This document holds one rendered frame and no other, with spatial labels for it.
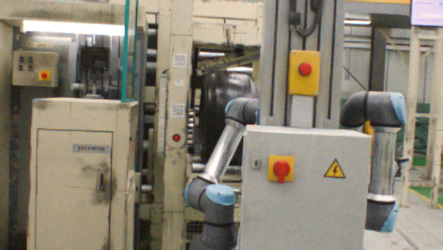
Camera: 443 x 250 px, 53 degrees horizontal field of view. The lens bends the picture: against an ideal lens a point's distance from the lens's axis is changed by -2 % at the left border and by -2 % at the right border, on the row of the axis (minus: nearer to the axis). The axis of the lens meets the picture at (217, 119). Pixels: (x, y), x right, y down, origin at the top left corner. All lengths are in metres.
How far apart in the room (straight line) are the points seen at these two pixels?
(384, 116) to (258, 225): 0.73
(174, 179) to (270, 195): 1.48
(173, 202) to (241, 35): 1.14
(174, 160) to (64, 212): 0.89
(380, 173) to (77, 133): 1.20
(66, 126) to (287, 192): 1.03
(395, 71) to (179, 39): 10.22
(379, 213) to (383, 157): 0.21
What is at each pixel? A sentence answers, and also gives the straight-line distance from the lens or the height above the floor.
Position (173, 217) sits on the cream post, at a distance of 2.73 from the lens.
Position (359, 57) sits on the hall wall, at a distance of 12.28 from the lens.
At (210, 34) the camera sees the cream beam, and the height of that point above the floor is 1.71.
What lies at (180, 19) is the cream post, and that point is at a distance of 2.66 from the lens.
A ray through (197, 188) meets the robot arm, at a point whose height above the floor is 0.92.
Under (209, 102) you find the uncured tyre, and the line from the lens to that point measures 2.49.
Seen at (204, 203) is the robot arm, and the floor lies 0.88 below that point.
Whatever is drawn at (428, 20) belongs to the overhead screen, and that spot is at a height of 2.39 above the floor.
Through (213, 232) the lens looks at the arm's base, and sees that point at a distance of 1.82.
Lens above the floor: 1.32
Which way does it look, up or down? 3 degrees down
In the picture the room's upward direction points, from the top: 3 degrees clockwise
